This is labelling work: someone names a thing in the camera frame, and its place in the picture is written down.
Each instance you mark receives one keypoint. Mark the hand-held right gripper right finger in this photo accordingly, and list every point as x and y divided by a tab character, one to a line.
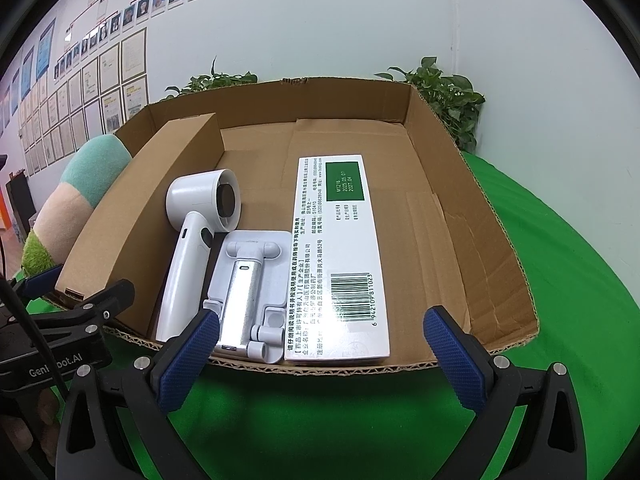
457	360

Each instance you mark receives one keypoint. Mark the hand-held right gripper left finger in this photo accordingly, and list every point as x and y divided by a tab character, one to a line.
187	360

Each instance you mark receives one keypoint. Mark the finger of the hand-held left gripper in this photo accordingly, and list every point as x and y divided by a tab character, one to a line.
47	275
100	300

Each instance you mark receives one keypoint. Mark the teal pink green plush toy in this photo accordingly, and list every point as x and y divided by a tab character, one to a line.
75	200

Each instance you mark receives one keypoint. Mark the white handheld fan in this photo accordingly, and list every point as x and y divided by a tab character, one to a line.
185	260

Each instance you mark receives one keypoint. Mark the white folding phone stand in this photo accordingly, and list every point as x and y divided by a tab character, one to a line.
250	280

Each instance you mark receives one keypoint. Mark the white medicine box green label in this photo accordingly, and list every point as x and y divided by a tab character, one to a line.
340	260

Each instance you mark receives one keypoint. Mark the shallow cardboard box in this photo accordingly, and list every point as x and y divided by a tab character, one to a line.
350	135

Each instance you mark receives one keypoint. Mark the person's left hand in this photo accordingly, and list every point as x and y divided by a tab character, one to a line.
42	415

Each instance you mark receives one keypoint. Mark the black cabinet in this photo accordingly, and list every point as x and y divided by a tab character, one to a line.
20	210

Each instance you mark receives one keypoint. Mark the green table cloth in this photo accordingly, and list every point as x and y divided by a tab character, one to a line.
550	260

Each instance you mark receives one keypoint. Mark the large green potted plant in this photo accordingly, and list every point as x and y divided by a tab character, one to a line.
215	82

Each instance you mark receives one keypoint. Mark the small green potted plant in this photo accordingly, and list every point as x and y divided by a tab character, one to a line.
450	100

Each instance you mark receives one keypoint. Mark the blue wall poster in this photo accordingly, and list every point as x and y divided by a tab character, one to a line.
46	50
27	72

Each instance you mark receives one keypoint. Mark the wall of framed documents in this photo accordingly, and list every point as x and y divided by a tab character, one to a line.
110	75

